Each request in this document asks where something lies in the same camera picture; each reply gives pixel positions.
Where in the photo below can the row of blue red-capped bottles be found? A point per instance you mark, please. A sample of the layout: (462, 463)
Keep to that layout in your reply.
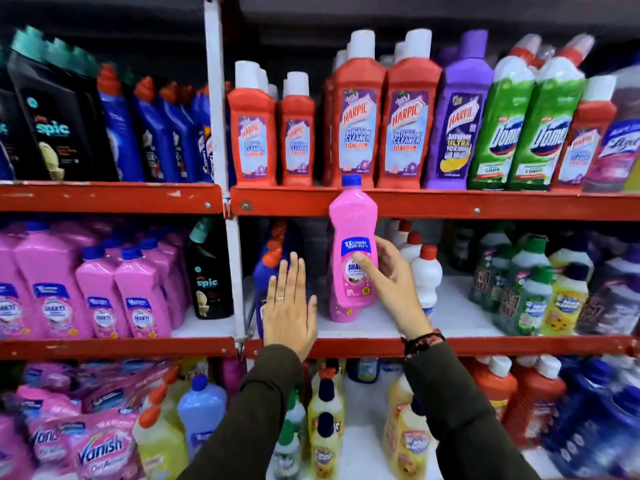
(160, 134)

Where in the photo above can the group of dark blue bottles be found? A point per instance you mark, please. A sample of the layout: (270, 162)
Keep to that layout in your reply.
(595, 419)

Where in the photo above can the purple cleaner bottle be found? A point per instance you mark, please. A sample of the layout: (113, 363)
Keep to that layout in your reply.
(457, 124)

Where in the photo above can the person's left hand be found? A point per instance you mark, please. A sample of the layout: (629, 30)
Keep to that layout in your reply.
(287, 322)

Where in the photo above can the person's left little finger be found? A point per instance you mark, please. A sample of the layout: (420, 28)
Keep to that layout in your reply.
(272, 294)

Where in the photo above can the person's left thumb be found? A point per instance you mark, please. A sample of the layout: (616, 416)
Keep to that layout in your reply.
(312, 314)

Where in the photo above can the yellow-green bottle with orange cap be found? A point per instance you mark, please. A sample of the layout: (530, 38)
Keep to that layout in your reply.
(160, 447)

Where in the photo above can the pile of pink detergent pouches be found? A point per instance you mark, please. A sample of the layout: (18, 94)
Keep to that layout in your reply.
(75, 424)

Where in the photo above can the yellow bottle with dark cap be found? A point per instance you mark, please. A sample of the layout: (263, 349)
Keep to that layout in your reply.
(565, 304)

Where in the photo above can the black bottle with teal cap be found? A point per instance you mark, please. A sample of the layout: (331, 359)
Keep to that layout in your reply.
(207, 279)

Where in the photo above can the person's left middle finger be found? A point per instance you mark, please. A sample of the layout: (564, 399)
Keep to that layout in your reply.
(293, 279)

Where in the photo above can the row of black teal-capped bottles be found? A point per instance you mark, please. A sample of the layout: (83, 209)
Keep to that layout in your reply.
(55, 119)

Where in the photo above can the group of large red bottles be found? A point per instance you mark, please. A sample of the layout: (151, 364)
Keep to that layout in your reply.
(385, 124)

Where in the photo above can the yellow bottle with navy cap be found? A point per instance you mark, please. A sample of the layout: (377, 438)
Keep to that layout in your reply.
(326, 402)
(325, 449)

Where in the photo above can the person's left forearm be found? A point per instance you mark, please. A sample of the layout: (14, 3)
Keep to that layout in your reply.
(245, 424)

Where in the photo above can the group of green-capped white bottles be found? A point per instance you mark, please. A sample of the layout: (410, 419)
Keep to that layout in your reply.
(515, 289)

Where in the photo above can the small green-capped bottle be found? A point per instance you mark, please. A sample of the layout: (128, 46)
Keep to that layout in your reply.
(297, 414)
(286, 457)

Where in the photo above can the blue bottle with orange cap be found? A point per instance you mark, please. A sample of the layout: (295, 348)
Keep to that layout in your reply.
(263, 274)

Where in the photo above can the green bottle with red cap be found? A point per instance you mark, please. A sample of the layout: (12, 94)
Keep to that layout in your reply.
(545, 134)
(497, 129)

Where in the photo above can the red shelf beam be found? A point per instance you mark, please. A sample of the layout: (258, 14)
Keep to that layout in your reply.
(475, 204)
(500, 345)
(110, 197)
(115, 347)

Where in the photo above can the person's right hand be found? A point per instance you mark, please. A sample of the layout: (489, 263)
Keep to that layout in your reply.
(402, 299)

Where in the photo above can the lilac clear cleaner bottle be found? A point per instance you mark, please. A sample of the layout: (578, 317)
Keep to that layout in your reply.
(617, 144)

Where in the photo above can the group of small red bottles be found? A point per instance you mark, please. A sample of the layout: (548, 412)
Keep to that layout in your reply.
(252, 139)

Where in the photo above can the light blue bottle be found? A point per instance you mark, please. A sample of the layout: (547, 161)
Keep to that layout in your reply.
(201, 414)

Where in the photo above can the white shelf upright post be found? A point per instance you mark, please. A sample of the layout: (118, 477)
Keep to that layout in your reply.
(220, 119)

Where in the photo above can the person's right thumb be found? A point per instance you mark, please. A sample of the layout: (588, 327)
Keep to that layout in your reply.
(368, 272)

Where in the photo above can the yellow floor cleaner bottle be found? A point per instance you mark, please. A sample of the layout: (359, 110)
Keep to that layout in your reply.
(412, 444)
(397, 399)

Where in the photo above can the group of dark purple bottles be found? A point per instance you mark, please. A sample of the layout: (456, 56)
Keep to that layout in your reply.
(612, 294)

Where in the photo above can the person's right forearm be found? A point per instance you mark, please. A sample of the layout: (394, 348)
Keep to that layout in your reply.
(460, 419)

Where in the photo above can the group of pink blue-capped bottles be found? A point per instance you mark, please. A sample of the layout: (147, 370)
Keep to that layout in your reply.
(95, 284)

